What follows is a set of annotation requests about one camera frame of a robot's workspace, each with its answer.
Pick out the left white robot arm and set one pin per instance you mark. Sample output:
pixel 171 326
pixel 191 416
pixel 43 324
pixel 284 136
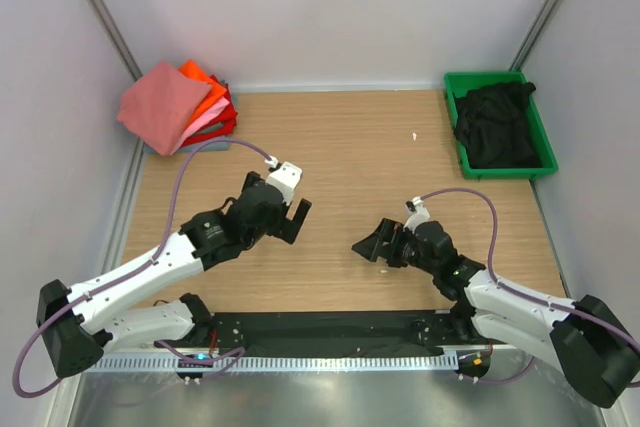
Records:
pixel 83 322

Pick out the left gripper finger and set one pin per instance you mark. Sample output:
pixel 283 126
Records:
pixel 285 229
pixel 302 211

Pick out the red folded shirt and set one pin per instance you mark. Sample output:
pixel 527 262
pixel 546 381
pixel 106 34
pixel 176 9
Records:
pixel 223 124

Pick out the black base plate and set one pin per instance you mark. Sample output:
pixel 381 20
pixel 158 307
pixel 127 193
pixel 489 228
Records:
pixel 342 334

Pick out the light pink folded shirt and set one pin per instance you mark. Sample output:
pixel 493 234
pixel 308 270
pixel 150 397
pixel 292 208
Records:
pixel 204 118

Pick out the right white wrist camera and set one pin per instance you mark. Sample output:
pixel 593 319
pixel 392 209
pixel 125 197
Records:
pixel 417 214

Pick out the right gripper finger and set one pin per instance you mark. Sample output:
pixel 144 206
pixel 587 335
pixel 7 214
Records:
pixel 390 232
pixel 370 248

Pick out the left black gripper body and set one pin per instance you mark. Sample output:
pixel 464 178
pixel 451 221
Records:
pixel 251 239

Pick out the salmon pink folded shirt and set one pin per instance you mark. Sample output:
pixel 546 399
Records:
pixel 158 106

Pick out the black t shirt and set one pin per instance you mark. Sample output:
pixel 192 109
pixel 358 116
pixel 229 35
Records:
pixel 493 126

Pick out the orange folded shirt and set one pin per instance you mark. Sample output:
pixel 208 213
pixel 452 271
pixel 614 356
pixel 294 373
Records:
pixel 214 91

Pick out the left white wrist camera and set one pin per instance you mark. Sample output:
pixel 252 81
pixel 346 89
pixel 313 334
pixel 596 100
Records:
pixel 286 179

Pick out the white slotted cable duct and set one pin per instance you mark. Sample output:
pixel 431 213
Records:
pixel 166 362

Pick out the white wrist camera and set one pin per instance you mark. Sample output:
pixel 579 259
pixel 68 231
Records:
pixel 417 214
pixel 286 179

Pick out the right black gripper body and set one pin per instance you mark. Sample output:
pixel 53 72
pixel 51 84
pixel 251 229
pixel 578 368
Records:
pixel 407 252

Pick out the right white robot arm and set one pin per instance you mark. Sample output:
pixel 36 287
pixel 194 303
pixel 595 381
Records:
pixel 583 339

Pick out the green plastic tray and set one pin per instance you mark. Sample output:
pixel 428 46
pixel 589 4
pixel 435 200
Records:
pixel 458 84

